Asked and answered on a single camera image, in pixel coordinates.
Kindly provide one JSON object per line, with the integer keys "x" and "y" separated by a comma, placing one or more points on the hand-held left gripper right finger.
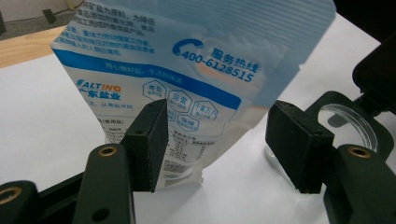
{"x": 299, "y": 146}

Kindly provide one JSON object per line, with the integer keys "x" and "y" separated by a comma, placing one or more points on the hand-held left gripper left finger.
{"x": 146, "y": 146}

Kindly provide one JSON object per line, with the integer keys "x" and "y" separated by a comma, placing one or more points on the white and blue salt bag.
{"x": 186, "y": 46}

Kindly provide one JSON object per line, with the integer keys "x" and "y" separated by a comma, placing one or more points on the white table mat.
{"x": 46, "y": 124}

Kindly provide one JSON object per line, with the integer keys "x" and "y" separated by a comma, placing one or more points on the small black floor block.
{"x": 2, "y": 23}
{"x": 49, "y": 16}

